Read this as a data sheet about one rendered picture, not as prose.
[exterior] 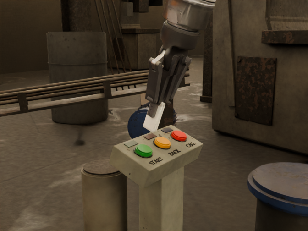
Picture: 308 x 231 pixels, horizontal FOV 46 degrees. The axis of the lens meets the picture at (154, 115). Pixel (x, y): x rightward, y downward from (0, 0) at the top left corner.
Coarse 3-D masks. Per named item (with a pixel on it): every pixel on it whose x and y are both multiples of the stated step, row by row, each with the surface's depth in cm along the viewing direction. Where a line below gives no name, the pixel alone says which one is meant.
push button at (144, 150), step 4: (140, 144) 83; (136, 148) 81; (140, 148) 81; (144, 148) 81; (148, 148) 82; (136, 152) 81; (140, 152) 80; (144, 152) 80; (148, 152) 80; (152, 152) 82; (144, 156) 80; (148, 156) 81
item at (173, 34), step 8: (168, 24) 68; (168, 32) 68; (176, 32) 67; (184, 32) 67; (192, 32) 68; (168, 40) 68; (176, 40) 68; (184, 40) 68; (192, 40) 68; (168, 48) 69; (176, 48) 70; (184, 48) 68; (192, 48) 70; (168, 56) 69; (168, 64) 71
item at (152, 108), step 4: (148, 96) 74; (148, 100) 74; (152, 100) 73; (152, 104) 76; (156, 104) 75; (148, 108) 76; (152, 108) 76; (156, 108) 76; (148, 112) 77; (152, 112) 76; (152, 116) 76
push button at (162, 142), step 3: (156, 138) 88; (159, 138) 88; (162, 138) 88; (165, 138) 89; (156, 141) 87; (159, 141) 87; (162, 141) 87; (165, 141) 87; (168, 141) 88; (156, 144) 86; (159, 144) 86; (162, 144) 86; (165, 144) 86; (168, 144) 87; (162, 147) 86; (165, 147) 86; (168, 147) 87
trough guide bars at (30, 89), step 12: (132, 72) 118; (144, 72) 119; (48, 84) 110; (60, 84) 111; (72, 84) 106; (84, 84) 107; (96, 84) 115; (108, 84) 110; (120, 84) 111; (132, 84) 112; (180, 84) 117; (0, 96) 101; (12, 96) 102; (24, 96) 102; (36, 96) 104; (48, 96) 105; (108, 96) 110; (24, 108) 103
